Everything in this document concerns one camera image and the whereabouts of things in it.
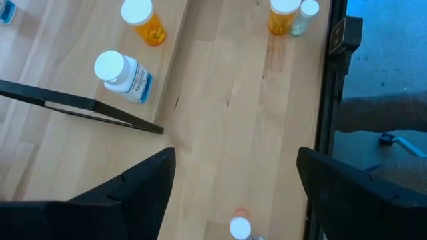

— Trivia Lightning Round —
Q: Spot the clear acrylic tray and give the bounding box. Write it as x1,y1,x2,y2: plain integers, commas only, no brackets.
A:
0,0,190,135

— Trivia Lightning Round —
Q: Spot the pink pill vial white cap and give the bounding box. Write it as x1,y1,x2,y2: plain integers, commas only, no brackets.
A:
229,208,252,240

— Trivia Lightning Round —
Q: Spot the green pill vial white cap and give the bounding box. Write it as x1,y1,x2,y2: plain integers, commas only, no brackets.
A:
290,0,320,37

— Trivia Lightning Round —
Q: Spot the orange pill bottle white cap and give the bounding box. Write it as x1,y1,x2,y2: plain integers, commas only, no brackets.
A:
268,0,302,37
120,0,167,47

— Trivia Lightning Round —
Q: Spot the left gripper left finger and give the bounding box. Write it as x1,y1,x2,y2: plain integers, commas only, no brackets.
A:
0,147,177,240

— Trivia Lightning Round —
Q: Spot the office chair base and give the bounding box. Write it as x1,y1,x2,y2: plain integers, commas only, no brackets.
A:
378,132,427,157

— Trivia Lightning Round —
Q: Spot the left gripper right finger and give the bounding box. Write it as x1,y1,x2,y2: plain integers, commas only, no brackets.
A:
296,147,427,240

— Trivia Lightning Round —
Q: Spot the person's leg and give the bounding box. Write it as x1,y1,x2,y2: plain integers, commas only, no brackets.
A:
335,92,427,133

